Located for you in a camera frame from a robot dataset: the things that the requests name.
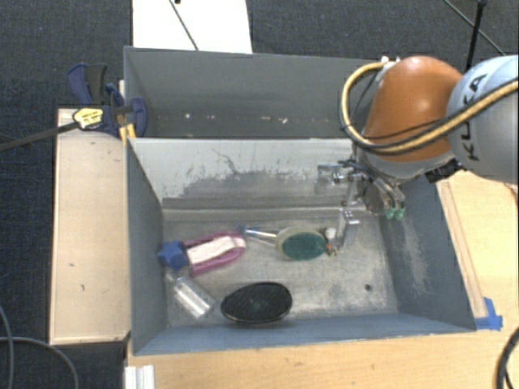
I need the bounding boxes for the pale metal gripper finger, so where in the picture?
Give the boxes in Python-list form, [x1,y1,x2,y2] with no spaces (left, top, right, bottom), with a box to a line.
[315,163,353,196]
[337,208,361,252]

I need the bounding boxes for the small white and orange toy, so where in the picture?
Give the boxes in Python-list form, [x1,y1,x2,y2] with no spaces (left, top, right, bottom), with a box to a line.
[323,226,340,257]

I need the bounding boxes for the grey metal bin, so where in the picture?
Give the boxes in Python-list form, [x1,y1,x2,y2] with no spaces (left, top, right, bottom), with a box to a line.
[122,45,478,357]

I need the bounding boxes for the black oval disc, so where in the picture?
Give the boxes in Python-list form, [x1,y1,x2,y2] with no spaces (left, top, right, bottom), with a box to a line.
[220,281,294,326]

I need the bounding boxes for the clear plastic bottle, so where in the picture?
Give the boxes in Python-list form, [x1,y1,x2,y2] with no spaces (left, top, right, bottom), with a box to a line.
[165,271,215,320]

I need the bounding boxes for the blue star-shaped toy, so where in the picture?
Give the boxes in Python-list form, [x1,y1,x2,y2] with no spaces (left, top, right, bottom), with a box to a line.
[157,239,191,271]

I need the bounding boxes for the pale wood flat board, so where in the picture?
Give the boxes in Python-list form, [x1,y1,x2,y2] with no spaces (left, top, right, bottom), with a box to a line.
[48,107,131,346]

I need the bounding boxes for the green oval brush with handle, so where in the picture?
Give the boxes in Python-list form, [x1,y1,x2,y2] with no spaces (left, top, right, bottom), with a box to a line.
[236,224,328,263]

